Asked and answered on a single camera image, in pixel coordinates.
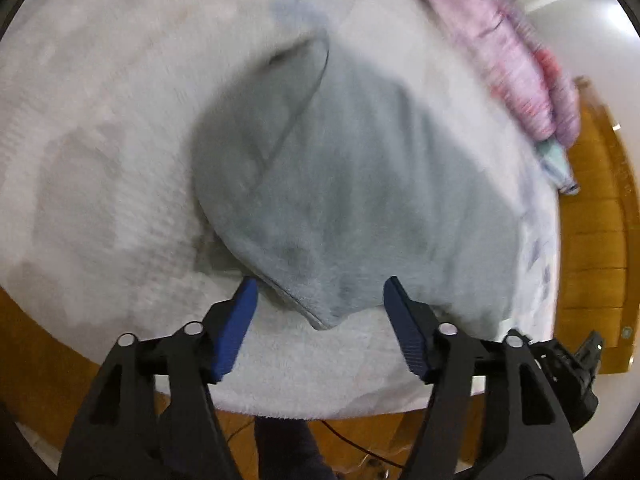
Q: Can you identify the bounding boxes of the striped light blue pillow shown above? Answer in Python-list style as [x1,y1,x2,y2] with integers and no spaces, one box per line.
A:
[537,137,581,196]

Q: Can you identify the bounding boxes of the grey zip hoodie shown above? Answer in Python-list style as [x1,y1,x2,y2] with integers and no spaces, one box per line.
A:
[191,30,521,341]

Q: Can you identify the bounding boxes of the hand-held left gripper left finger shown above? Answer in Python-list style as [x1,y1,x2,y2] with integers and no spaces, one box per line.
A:
[57,276,259,480]

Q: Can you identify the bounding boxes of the person's dark trouser leg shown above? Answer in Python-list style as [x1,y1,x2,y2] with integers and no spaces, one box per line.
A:
[254,415,336,480]

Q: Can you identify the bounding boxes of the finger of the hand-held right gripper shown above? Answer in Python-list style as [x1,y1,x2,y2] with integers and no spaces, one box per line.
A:
[574,331,605,377]

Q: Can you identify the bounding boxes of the purple floral quilt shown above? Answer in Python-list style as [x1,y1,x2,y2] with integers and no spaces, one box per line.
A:
[380,0,582,148]

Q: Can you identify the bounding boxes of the wooden bed headboard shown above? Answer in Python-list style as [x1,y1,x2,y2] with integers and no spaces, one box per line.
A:
[552,76,633,376]

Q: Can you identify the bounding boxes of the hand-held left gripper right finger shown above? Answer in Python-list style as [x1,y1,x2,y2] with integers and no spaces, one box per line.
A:
[383,275,585,480]

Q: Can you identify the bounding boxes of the black floor cable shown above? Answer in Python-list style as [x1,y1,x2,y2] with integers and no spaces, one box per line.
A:
[320,420,406,471]

